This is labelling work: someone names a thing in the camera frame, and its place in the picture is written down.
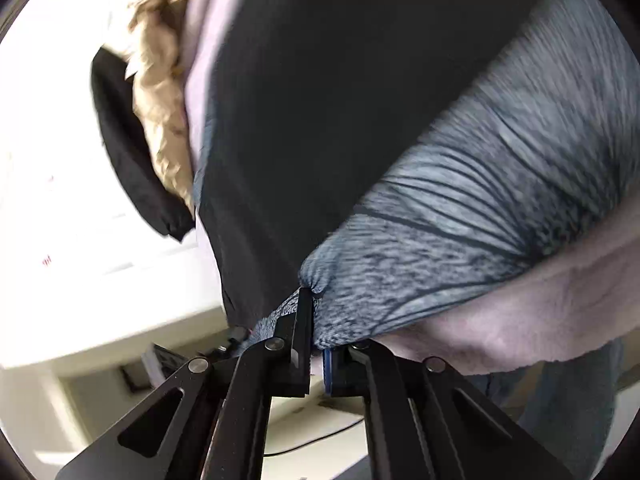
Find black cable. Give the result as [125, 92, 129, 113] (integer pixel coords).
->
[262, 416, 366, 458]

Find lavender fleece blanket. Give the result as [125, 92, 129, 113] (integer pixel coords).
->
[182, 0, 640, 377]

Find black pants with grey waistband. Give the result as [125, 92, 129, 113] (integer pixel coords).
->
[192, 0, 640, 351]

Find white cabinet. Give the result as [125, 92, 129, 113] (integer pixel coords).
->
[1, 0, 226, 479]

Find black garment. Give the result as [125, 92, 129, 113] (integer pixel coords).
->
[90, 48, 195, 242]

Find beige crumpled garment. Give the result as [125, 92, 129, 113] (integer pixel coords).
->
[127, 0, 194, 211]

